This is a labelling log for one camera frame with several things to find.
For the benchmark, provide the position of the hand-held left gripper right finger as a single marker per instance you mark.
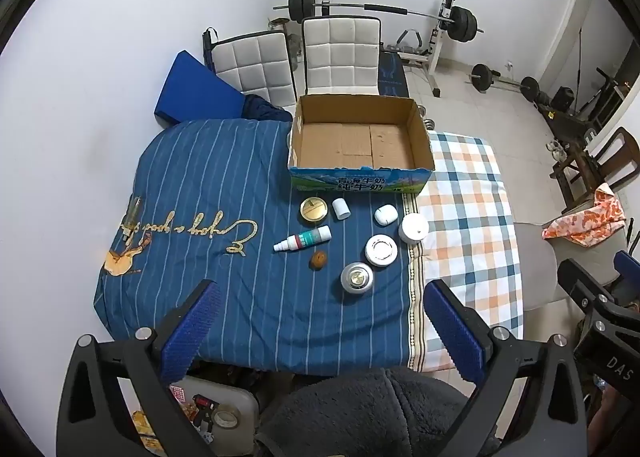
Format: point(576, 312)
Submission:
point(452, 327)

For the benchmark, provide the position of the short barbell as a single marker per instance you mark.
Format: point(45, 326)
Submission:
point(482, 74)

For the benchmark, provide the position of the cardboard box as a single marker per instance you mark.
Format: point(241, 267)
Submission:
point(350, 142)

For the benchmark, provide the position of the white green dropper bottle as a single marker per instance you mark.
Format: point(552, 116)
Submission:
point(305, 238)

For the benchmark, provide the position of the orange floral cloth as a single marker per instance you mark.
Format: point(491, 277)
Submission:
point(590, 219)

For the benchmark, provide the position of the white earbud case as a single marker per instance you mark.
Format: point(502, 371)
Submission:
point(385, 215)

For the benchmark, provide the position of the wooden chair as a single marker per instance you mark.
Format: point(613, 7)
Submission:
point(612, 149)

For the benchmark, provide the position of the gold round tin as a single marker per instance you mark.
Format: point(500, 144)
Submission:
point(313, 210)

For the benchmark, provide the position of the black weight bench pad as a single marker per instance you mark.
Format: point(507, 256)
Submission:
point(392, 74)

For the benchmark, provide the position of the black exercise machine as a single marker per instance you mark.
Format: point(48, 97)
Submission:
point(570, 122)

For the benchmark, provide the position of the grey cushion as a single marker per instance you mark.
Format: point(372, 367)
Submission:
point(537, 267)

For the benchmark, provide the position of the brown walnut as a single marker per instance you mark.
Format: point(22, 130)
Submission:
point(319, 260)

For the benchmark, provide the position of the blue foam mat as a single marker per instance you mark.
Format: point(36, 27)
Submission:
point(195, 92)

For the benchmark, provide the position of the silver round jar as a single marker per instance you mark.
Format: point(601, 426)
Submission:
point(357, 277)

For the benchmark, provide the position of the black speaker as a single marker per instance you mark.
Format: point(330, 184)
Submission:
point(563, 98)

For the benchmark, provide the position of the long barbell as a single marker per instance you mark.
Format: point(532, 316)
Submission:
point(385, 8)

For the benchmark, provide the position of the white shoes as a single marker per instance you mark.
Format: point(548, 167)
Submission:
point(555, 147)

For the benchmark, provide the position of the dark blue cloth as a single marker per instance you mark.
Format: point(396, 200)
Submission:
point(262, 108)

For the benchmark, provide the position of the grey fleece clothing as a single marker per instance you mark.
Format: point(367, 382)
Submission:
point(360, 412)

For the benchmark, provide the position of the black hand tool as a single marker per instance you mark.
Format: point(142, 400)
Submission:
point(202, 404)

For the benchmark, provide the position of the white barbell rack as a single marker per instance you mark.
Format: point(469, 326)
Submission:
point(436, 62)

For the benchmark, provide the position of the white round printed jar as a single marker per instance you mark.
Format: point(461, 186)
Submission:
point(380, 250)

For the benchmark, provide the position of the white padded chair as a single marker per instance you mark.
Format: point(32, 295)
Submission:
point(340, 52)
point(255, 67)

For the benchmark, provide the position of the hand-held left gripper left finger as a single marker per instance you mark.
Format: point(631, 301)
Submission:
point(192, 332)

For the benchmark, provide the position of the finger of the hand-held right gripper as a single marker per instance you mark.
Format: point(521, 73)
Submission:
point(629, 266)
point(580, 282)

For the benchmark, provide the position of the grey plastic stool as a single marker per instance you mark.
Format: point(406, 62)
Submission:
point(240, 397)

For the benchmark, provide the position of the tape roll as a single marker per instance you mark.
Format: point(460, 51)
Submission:
point(225, 418)

